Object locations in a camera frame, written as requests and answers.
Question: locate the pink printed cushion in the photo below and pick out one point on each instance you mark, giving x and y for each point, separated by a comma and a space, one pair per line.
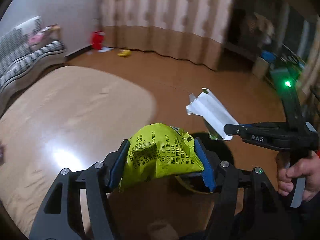
37, 36

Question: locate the yellow toy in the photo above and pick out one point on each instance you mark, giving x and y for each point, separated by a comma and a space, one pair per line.
124, 53

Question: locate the beige patterned curtain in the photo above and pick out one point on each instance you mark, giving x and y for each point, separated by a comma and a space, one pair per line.
162, 17

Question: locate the striped sofa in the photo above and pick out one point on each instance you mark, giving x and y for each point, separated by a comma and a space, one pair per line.
56, 30

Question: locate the person's right hand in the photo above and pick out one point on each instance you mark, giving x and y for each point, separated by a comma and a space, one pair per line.
312, 175

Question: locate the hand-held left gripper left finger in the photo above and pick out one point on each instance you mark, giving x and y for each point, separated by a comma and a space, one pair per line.
120, 160

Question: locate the yellow-green snack bag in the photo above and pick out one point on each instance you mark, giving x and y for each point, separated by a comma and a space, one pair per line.
160, 152

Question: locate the red plastic bag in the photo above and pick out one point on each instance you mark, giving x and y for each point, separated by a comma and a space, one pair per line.
97, 40

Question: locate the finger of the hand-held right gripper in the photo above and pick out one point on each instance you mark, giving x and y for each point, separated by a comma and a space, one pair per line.
257, 136

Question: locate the cardboard box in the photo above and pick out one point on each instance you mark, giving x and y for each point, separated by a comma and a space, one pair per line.
261, 67

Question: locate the dark shelf unit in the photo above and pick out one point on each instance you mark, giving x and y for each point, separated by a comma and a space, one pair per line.
240, 30

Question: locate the torn silver wrapper piece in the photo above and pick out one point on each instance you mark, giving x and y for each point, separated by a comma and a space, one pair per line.
212, 110

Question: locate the blue plastic bag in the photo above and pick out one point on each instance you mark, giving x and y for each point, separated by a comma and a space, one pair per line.
268, 55

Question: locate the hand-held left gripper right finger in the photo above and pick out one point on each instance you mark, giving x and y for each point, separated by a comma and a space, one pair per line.
203, 165

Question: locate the black trash bin gold rim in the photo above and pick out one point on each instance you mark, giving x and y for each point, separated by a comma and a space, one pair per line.
223, 148

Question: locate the person's right forearm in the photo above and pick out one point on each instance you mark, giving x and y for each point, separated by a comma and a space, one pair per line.
315, 215

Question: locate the white paper sheets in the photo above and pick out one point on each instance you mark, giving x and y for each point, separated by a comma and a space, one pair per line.
105, 49

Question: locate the black white striped sofa cover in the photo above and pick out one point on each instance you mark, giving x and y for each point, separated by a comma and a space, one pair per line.
22, 57

